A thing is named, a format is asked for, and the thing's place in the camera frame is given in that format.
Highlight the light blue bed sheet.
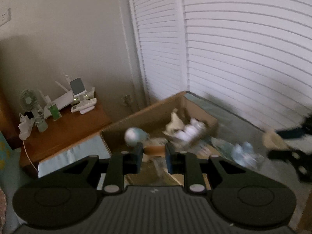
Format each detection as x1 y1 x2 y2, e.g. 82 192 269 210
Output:
38 135 110 178

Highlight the white remote control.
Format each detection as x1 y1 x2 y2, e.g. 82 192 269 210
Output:
71 98 97 115

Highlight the open cardboard box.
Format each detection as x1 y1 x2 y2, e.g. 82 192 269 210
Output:
102 92 218 186

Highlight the white power strip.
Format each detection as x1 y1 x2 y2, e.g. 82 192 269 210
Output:
19 113 34 141

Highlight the white wifi router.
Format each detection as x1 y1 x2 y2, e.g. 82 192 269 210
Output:
38 74 96 119

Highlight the cream plush toy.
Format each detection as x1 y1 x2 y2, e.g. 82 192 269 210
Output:
163 108 185 136

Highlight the wooden nightstand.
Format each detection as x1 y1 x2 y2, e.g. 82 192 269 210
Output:
0 95 113 168

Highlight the white charging cable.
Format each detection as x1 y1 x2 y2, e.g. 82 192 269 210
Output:
22 138 40 173

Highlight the green bottle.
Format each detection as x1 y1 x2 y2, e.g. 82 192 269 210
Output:
48 104 61 121

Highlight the white louvered closet door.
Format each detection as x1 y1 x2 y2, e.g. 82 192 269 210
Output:
129 0 311 129

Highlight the small green desk fan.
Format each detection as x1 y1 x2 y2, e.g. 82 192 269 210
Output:
19 89 48 133

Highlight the grey-blue plush ball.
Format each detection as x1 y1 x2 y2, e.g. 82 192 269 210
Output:
124 127 150 147

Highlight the wall socket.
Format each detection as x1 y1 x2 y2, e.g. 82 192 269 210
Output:
123 95 133 107

